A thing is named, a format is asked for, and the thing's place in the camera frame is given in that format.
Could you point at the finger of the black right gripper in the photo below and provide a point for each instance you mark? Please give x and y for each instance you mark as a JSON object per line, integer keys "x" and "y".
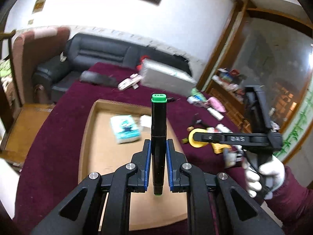
{"x": 217, "y": 138}

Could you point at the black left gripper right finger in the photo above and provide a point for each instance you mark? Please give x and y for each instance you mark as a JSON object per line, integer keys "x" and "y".
{"x": 216, "y": 204}

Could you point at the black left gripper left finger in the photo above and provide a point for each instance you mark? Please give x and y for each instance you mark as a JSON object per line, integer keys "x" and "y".
{"x": 100, "y": 203}

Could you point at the black marker green caps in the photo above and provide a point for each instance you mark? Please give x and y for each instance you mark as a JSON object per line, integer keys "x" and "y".
{"x": 158, "y": 140}

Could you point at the dark red sleeve forearm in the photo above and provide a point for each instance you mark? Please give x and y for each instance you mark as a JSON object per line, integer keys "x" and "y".
{"x": 292, "y": 204}

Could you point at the white gloved right hand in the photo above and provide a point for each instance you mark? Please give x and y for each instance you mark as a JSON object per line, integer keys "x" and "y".
{"x": 270, "y": 176}

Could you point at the yellow snack packet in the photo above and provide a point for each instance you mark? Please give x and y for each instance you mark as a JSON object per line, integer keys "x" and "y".
{"x": 219, "y": 148}

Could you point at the white plain bottle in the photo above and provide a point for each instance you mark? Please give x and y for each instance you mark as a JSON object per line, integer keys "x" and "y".
{"x": 215, "y": 114}

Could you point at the wooden brick-pattern counter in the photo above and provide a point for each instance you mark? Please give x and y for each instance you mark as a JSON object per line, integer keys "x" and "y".
{"x": 232, "y": 99}

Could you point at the white bottle yellow cap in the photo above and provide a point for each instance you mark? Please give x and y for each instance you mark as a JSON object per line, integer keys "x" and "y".
{"x": 196, "y": 140}

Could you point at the pink cloth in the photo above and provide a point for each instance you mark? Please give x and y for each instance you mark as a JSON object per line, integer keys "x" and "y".
{"x": 216, "y": 104}

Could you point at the green cloth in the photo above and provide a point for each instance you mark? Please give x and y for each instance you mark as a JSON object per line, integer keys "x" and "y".
{"x": 198, "y": 95}

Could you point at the cardboard tray box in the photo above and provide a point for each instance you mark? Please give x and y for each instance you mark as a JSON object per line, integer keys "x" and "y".
{"x": 101, "y": 153}

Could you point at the teal tissue pack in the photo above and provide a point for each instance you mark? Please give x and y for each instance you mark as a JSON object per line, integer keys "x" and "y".
{"x": 125, "y": 129}

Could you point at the white box in tray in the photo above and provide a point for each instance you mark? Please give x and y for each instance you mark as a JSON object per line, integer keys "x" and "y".
{"x": 145, "y": 121}

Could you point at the grey red dragonfly box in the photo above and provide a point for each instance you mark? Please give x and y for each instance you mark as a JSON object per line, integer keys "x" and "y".
{"x": 164, "y": 77}

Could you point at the black phone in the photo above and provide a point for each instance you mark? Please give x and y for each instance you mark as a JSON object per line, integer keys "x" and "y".
{"x": 98, "y": 79}

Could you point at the black leather sofa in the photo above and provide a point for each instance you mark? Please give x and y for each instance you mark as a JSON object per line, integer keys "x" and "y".
{"x": 81, "y": 52}

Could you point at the brown armchair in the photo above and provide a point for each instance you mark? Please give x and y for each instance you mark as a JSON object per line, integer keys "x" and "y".
{"x": 32, "y": 48}

